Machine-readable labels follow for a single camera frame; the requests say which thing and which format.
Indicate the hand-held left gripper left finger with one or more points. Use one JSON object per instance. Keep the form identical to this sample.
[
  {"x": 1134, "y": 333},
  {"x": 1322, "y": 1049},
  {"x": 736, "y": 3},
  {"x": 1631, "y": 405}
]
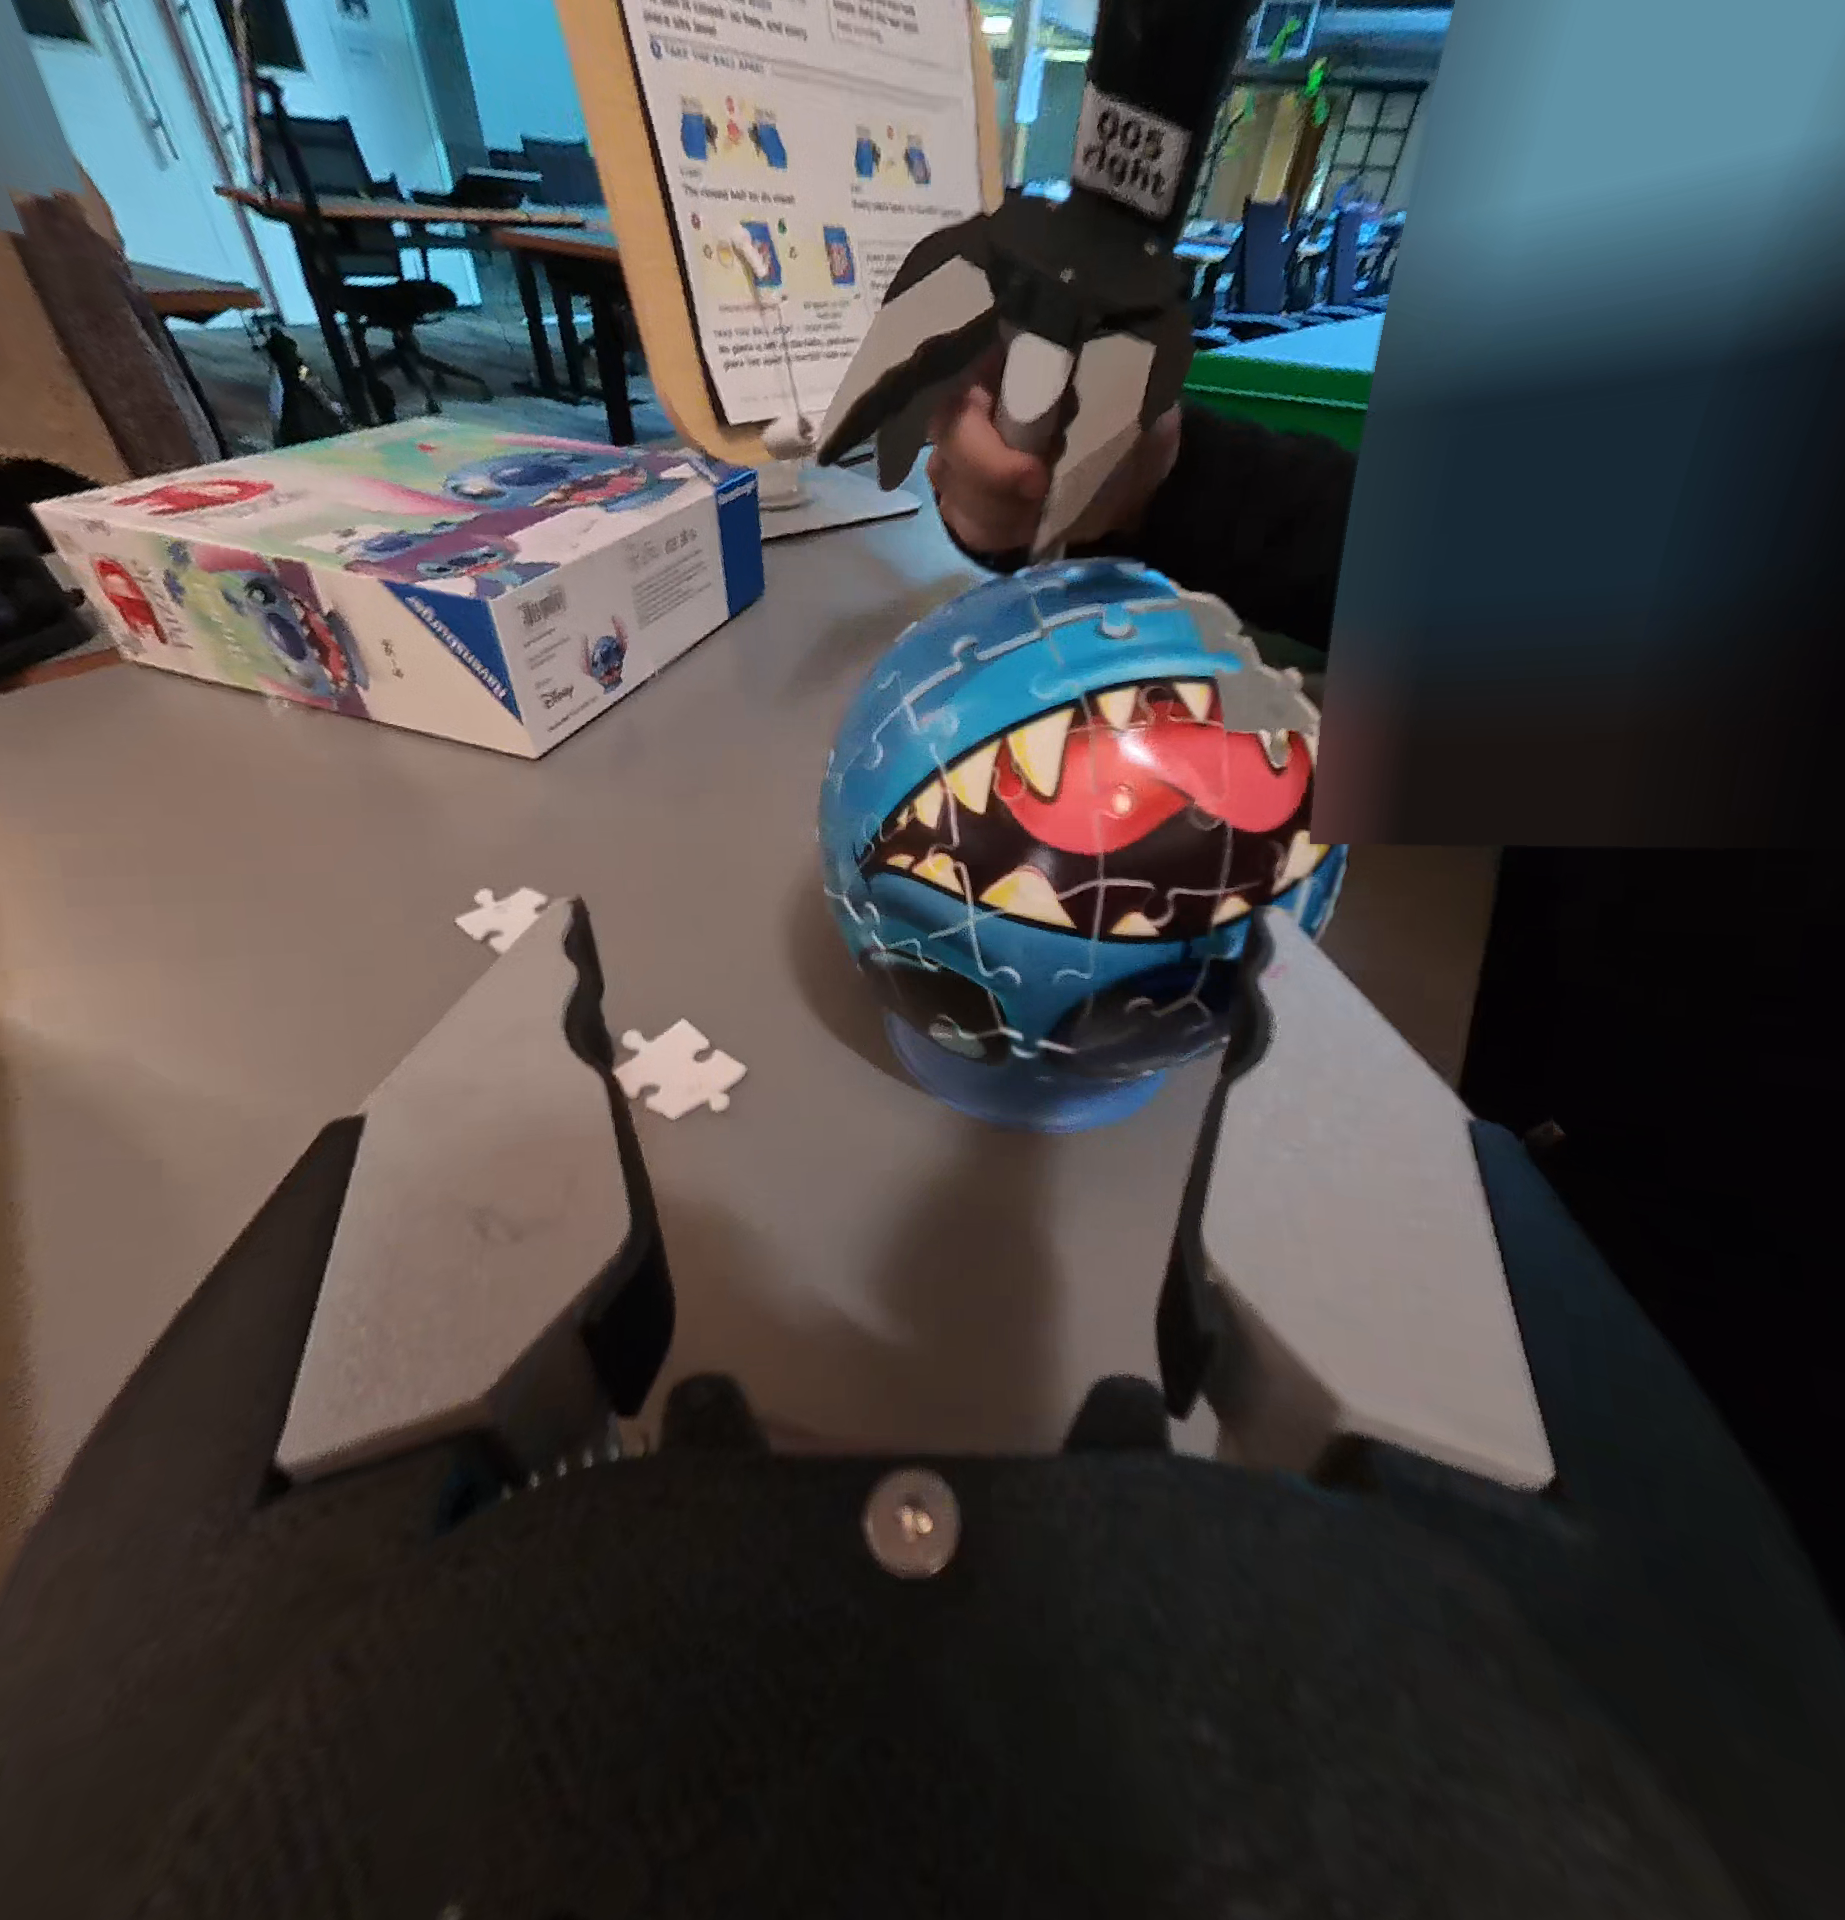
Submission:
[{"x": 471, "y": 1230}]

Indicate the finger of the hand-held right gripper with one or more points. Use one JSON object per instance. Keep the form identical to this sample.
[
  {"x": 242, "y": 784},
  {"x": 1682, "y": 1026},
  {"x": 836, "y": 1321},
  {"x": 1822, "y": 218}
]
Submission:
[
  {"x": 915, "y": 322},
  {"x": 1111, "y": 436}
]

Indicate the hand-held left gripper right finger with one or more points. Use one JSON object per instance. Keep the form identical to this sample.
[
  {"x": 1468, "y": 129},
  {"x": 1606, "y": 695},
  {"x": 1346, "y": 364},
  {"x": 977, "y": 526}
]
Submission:
[{"x": 1356, "y": 1246}]

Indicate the blue puzzle ball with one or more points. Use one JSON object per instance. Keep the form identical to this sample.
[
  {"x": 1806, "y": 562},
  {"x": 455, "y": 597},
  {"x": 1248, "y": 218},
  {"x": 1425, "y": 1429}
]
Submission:
[{"x": 1057, "y": 810}]

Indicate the person's right forearm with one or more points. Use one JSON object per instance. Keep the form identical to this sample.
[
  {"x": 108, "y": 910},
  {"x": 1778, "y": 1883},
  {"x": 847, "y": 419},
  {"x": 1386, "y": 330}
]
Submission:
[{"x": 1251, "y": 510}]

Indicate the white puzzle piece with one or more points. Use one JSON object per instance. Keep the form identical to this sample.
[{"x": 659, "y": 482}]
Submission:
[
  {"x": 501, "y": 917},
  {"x": 682, "y": 1068}
]

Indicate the blue ball stand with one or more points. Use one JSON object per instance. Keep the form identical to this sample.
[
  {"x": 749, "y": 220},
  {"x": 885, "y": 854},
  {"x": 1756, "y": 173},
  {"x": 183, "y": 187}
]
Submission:
[{"x": 1042, "y": 1096}]

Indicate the colourful puzzle box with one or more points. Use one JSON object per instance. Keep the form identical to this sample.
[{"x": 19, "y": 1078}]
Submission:
[{"x": 456, "y": 586}]

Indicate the person's right hand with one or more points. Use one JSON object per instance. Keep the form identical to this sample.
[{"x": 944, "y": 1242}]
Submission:
[{"x": 991, "y": 495}]

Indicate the instruction sign board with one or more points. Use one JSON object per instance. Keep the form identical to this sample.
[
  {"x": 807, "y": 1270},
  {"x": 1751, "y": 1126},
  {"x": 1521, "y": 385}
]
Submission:
[{"x": 817, "y": 195}]

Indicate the green bin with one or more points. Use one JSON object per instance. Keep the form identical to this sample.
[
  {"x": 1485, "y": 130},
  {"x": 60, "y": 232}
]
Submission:
[{"x": 1281, "y": 381}]

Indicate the wooden table with black legs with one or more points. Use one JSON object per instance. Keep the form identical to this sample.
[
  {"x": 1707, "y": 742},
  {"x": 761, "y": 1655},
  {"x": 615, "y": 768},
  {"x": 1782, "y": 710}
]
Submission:
[{"x": 456, "y": 226}]

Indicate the black office chair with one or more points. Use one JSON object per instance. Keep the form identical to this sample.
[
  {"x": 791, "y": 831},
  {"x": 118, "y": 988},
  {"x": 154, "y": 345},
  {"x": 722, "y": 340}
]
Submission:
[{"x": 361, "y": 285}]

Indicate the dark bag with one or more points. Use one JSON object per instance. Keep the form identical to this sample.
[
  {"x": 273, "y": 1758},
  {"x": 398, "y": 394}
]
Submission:
[{"x": 304, "y": 392}]

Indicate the black device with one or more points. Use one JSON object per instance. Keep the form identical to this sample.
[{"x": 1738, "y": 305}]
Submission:
[{"x": 16, "y": 601}]

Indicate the grey knit cloth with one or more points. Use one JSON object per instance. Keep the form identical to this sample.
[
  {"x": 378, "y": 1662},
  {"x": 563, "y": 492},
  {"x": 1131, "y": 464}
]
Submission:
[{"x": 120, "y": 330}]

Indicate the beige cloth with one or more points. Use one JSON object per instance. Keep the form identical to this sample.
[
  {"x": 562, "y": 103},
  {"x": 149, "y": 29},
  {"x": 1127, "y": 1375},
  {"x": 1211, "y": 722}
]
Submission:
[{"x": 22, "y": 360}]

